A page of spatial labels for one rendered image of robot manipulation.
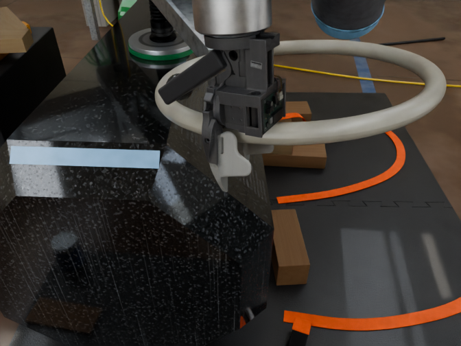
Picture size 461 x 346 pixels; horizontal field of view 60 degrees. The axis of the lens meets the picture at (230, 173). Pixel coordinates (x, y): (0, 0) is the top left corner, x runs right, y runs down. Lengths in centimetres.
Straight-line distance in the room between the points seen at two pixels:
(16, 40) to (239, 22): 124
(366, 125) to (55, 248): 77
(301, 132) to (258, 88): 8
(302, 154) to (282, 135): 162
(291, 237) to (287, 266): 15
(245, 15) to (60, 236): 72
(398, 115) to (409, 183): 167
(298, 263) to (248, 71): 115
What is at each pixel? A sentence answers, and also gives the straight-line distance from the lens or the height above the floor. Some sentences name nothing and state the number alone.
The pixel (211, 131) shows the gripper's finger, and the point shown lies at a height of 106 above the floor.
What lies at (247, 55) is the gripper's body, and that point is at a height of 115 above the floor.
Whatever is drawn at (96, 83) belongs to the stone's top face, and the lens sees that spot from 115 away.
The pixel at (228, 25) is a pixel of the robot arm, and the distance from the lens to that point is 45.
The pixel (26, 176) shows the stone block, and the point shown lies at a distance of 95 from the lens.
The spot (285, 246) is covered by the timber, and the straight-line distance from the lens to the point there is 160.
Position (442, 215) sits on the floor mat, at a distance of 211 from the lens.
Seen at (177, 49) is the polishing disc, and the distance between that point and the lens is 124.
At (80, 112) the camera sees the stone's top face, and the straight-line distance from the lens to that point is 102.
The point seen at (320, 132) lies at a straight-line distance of 51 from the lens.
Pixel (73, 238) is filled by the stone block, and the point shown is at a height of 64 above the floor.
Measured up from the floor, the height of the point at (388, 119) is 106.
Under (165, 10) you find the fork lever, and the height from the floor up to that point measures 102.
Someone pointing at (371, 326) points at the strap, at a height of 2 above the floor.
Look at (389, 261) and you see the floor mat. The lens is 181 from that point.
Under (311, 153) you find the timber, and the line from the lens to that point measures 215.
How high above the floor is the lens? 133
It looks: 39 degrees down
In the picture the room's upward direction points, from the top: straight up
